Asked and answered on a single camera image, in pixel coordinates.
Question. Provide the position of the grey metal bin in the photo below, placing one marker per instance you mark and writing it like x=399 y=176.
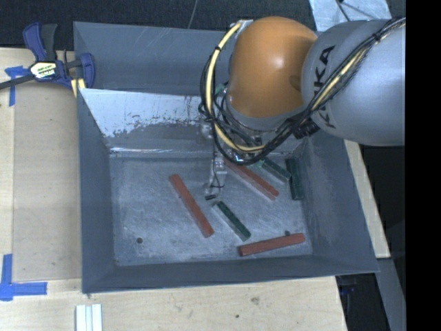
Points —
x=155 y=198

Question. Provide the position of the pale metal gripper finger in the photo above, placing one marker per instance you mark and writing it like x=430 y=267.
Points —
x=211 y=185
x=222 y=169

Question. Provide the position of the red-brown flat block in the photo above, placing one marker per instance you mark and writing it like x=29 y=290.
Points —
x=191 y=205
x=256 y=181
x=272 y=244

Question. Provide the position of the black cylinder on white bracket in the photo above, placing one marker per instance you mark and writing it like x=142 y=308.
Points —
x=305 y=129

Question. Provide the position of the dark green flat block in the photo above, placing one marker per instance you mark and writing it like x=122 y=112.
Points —
x=295 y=181
x=233 y=221
x=277 y=171

